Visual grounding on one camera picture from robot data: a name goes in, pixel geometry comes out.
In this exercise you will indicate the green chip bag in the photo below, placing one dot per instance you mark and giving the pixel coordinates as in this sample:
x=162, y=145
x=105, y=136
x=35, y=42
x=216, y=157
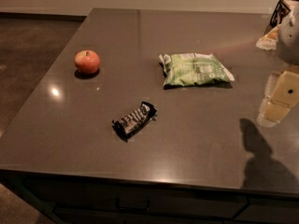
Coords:
x=193, y=69

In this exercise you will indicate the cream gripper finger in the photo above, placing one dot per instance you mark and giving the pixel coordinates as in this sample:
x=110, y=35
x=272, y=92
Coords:
x=283, y=98
x=271, y=83

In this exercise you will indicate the grey rounded gripper body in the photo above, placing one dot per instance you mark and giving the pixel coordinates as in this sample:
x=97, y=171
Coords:
x=290, y=42

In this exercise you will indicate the white snack packet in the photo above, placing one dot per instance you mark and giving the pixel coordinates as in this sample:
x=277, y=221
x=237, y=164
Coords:
x=269, y=40

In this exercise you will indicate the black rxbar chocolate bar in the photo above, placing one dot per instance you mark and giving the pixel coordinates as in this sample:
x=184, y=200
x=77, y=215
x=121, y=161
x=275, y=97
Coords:
x=135, y=121

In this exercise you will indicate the black wire basket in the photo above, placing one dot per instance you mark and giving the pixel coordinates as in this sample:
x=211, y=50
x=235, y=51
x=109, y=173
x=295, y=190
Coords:
x=282, y=9

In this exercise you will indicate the red apple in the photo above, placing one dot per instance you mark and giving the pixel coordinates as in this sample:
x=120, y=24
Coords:
x=87, y=62

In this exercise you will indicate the black drawer handle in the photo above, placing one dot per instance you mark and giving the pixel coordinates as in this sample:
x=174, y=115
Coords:
x=132, y=205

